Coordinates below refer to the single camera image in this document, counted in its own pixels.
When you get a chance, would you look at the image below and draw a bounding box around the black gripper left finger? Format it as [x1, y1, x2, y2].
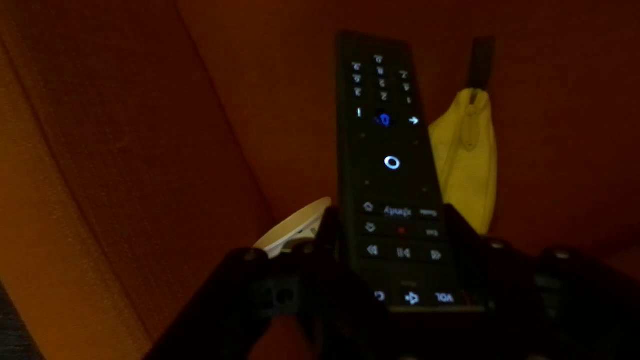
[145, 208, 361, 360]

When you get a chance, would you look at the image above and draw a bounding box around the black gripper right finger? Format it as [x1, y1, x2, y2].
[444, 204, 640, 360]

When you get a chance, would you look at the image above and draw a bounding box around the black tv remote control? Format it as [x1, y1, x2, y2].
[337, 32, 485, 312]

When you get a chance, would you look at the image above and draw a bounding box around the white dotted paper cup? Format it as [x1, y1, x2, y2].
[255, 196, 332, 258]

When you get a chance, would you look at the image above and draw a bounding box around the yellow banana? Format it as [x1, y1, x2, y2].
[426, 36, 500, 235]

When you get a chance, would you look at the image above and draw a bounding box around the orange fabric armchair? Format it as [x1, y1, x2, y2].
[0, 0, 640, 360]

